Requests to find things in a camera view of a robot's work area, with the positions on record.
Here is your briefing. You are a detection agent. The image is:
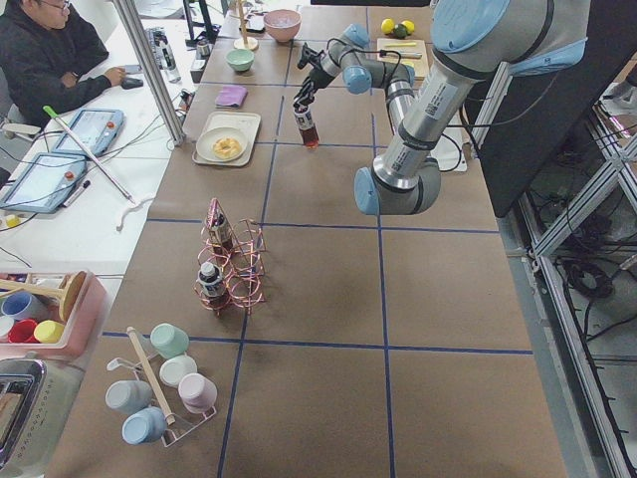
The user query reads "pink cup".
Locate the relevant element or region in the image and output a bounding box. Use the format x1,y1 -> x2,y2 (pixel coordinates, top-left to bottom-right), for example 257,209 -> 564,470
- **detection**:
178,372 -> 218,413

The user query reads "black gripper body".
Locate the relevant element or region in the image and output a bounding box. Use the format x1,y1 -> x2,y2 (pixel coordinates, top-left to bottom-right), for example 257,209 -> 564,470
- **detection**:
297,43 -> 331,100

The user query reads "tea bottle bottom rack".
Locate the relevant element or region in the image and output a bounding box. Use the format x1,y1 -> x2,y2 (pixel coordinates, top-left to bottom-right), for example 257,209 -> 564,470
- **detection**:
197,261 -> 226,307

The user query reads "green lime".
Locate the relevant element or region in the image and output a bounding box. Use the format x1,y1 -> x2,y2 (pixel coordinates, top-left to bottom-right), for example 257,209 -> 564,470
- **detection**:
393,24 -> 408,39

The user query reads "wooden cutting board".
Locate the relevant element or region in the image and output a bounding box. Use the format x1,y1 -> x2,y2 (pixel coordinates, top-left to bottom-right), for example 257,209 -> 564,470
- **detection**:
376,38 -> 429,80

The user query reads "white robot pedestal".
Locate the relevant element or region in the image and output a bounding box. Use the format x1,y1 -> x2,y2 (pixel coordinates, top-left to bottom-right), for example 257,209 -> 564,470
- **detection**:
431,127 -> 467,172

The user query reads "lower teach pendant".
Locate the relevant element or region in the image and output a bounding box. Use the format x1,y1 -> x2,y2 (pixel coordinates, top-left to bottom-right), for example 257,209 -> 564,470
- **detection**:
1,152 -> 87,214

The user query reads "black marker pen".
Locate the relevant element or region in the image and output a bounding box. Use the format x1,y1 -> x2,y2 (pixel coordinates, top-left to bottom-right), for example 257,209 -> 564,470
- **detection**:
63,179 -> 92,208

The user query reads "wooden wire cup rack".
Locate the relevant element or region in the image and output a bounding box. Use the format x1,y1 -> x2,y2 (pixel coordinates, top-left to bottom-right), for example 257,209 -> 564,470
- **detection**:
106,327 -> 217,448

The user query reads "purple folded cloth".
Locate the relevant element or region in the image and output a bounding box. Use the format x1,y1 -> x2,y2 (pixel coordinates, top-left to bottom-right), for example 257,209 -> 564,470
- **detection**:
215,85 -> 248,109

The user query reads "white cup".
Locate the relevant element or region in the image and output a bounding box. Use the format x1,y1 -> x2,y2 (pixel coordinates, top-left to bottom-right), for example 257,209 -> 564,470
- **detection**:
159,355 -> 198,388

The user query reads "cream plate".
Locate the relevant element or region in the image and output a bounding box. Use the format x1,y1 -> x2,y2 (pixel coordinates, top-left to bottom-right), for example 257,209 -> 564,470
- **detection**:
196,126 -> 248,162

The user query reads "yellow lemon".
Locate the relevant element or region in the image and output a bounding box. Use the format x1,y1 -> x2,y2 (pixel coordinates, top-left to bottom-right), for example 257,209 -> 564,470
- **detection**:
381,18 -> 395,35
401,20 -> 415,35

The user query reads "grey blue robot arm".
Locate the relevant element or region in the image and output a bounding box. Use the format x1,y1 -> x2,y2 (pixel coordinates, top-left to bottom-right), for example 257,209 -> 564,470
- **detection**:
294,1 -> 590,216

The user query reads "grey cup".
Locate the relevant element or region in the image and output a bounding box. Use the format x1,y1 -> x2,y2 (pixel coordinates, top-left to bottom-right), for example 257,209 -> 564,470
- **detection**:
105,380 -> 153,414

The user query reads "person in black hoodie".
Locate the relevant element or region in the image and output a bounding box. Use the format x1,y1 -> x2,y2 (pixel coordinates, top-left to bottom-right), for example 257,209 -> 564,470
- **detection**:
1,1 -> 126,127

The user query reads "mint green bowl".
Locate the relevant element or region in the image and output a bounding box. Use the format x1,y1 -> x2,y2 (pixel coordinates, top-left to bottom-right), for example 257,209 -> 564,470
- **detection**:
225,49 -> 255,73

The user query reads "right yellow lemon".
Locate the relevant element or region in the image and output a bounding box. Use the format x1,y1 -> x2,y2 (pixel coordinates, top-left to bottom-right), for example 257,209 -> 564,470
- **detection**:
401,20 -> 415,35

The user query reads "yellow plastic knife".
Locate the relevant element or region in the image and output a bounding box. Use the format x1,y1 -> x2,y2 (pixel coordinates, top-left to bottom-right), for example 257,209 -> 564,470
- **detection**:
383,41 -> 418,48

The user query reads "left yellow lemon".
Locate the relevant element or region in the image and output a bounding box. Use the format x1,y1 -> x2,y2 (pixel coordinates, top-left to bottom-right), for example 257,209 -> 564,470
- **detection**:
381,18 -> 395,35

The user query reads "aluminium frame post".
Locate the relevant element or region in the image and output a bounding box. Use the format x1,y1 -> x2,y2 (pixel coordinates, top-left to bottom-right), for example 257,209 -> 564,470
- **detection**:
112,0 -> 185,146

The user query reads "teach pendant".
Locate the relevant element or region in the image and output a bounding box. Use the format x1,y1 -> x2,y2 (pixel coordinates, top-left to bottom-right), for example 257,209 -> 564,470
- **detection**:
65,109 -> 124,156
1,152 -> 87,214

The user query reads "white grabber stick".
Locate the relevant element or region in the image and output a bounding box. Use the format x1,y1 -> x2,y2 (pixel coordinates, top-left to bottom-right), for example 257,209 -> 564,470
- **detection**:
43,106 -> 155,232

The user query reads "upper teach pendant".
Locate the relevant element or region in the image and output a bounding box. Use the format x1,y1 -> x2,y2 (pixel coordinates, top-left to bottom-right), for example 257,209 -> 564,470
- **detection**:
65,109 -> 124,156

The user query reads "mint green cup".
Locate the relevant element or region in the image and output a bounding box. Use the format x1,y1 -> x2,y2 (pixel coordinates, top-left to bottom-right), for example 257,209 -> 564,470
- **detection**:
150,323 -> 190,359

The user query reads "light blue cup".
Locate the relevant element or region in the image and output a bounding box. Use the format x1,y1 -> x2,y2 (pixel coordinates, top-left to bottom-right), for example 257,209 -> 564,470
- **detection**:
121,406 -> 167,445

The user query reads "pink storage bin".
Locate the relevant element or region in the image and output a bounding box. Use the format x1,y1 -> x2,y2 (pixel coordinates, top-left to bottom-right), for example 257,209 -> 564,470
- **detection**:
1,271 -> 106,359

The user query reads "copper wire bottle rack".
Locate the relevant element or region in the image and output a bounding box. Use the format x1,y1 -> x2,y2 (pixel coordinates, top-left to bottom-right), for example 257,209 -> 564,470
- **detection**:
193,198 -> 266,316

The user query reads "tea bottle rack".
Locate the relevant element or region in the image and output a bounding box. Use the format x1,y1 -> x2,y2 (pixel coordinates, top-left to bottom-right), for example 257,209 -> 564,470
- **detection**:
294,106 -> 319,149
197,261 -> 226,307
206,210 -> 234,254

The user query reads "black computer mouse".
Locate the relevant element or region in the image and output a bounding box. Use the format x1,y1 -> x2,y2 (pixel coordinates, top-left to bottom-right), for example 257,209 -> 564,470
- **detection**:
120,77 -> 143,90

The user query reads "glazed donut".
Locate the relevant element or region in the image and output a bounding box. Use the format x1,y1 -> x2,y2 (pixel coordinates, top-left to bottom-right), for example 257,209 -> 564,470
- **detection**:
212,137 -> 243,160

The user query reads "beige serving tray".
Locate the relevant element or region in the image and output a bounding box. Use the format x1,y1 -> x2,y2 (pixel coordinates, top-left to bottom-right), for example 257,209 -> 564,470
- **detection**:
192,112 -> 261,167

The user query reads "pink bowl with ice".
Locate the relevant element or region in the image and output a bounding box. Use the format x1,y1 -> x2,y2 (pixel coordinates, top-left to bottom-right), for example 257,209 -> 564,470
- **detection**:
264,9 -> 302,43

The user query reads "wooden mug tree stand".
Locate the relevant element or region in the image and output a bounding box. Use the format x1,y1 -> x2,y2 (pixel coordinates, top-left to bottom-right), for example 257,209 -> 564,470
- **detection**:
234,0 -> 259,51

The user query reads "silver toaster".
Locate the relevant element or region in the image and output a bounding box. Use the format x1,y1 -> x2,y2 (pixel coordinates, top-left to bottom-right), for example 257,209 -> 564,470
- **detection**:
1,358 -> 82,477

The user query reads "tea bottle top rack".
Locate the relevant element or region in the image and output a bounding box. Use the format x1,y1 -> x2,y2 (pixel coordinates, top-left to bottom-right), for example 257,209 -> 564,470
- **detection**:
206,210 -> 234,254

